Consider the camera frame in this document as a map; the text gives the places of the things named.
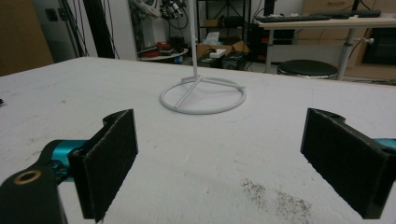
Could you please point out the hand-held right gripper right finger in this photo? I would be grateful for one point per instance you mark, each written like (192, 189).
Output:
(345, 161)

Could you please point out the black keyboard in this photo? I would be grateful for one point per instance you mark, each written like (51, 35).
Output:
(292, 18)

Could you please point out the brown wooden board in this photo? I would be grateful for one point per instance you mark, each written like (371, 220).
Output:
(21, 34)

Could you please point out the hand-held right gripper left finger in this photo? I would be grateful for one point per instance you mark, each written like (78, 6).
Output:
(106, 165)

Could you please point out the red tool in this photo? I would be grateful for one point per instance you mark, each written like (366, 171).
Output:
(162, 46)

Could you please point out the round white low table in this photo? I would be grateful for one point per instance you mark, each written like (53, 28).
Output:
(165, 56)

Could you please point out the black storage case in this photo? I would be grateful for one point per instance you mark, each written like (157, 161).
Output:
(234, 61)

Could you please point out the black metal shelf rack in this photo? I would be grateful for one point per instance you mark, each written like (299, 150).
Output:
(224, 18)

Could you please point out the light wooden desk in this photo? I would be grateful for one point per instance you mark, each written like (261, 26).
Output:
(330, 23)

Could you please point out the black aluminium frame post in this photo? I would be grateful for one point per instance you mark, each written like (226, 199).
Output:
(99, 28)

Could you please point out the small white box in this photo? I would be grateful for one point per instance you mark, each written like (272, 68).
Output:
(218, 53)

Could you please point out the open cardboard box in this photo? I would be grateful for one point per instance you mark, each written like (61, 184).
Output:
(218, 48)

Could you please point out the round black stool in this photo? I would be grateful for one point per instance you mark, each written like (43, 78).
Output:
(306, 69)

